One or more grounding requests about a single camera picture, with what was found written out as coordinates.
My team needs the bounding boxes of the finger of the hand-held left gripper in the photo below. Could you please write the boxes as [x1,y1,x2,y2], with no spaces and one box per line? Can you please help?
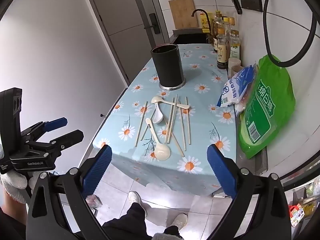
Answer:
[25,129,84,157]
[21,117,68,140]

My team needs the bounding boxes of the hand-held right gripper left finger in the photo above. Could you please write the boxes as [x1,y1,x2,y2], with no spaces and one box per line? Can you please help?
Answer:
[26,144,113,240]

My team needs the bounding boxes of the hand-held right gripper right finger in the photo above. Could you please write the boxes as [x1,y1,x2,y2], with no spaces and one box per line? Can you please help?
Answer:
[207,144,292,240]

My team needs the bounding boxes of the pile of beige chopsticks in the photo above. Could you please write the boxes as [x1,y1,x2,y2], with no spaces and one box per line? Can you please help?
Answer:
[134,94,192,157]

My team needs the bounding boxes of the cream round bowl spoon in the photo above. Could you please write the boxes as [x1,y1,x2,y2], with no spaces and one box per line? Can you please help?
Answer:
[145,117,171,162]

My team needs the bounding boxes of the white printed ceramic spoon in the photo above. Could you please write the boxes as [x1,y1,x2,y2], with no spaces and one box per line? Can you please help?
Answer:
[151,102,164,124]

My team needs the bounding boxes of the cream handle spoon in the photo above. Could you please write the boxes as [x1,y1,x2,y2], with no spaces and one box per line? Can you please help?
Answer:
[151,96,192,110]

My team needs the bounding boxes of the black cylindrical utensil holder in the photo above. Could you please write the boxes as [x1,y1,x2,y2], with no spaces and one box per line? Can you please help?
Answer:
[150,44,187,91]

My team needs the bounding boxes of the person's left forearm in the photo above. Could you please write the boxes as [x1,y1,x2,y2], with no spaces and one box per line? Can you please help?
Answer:
[0,195,28,227]

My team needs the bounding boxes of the person's left hand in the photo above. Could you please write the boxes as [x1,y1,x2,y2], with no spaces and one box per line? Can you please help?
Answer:
[0,171,38,204]

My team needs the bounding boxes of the pink plastic bag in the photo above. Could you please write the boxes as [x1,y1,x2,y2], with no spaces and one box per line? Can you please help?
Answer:
[86,194,102,208]

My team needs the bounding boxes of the white shoe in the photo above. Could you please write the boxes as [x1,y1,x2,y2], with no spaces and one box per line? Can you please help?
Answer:
[128,191,148,218]
[169,213,188,230]

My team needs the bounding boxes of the blue daisy print tablecloth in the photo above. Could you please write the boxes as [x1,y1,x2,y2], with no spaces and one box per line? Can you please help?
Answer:
[92,42,238,196]

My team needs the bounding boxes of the dark trousers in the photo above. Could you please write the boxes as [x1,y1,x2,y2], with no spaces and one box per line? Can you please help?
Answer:
[101,202,180,240]

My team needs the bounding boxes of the clear plastic bag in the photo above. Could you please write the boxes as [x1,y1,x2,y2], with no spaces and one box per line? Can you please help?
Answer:
[234,102,247,117]

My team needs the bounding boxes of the green sugar bag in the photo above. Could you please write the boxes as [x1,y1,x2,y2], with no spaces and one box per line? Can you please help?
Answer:
[237,54,296,159]

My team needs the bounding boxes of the blue white salt bag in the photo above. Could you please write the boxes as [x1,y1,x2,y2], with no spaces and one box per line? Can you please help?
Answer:
[216,65,257,108]

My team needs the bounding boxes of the red snack packet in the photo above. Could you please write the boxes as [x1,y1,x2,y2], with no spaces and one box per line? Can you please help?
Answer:
[289,204,305,227]

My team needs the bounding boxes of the brown lid spice jar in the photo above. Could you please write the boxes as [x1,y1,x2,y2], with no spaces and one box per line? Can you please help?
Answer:
[231,65,244,79]

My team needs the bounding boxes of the grey door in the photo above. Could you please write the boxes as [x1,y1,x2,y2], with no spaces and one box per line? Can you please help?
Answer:
[82,0,170,87]

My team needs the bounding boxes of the dark kitchen sink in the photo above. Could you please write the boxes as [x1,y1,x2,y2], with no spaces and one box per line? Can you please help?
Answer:
[172,29,213,44]

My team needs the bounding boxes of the yellow oil bottle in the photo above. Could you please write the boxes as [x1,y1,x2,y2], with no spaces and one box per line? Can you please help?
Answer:
[200,12,213,33]

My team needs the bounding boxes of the tall bottle gold cap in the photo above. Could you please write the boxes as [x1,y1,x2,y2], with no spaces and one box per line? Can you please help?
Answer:
[226,17,237,34]

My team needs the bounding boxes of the black curved faucet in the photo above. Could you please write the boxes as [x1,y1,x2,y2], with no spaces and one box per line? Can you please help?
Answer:
[191,8,212,43]

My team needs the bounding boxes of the wooden cutting board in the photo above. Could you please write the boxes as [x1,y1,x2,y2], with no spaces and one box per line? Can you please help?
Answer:
[168,0,198,30]

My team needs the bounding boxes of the black door lock handle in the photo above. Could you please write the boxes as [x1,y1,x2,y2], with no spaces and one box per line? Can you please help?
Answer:
[144,12,161,35]

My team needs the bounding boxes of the black cable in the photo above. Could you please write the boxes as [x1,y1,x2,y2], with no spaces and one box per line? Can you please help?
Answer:
[261,0,317,68]

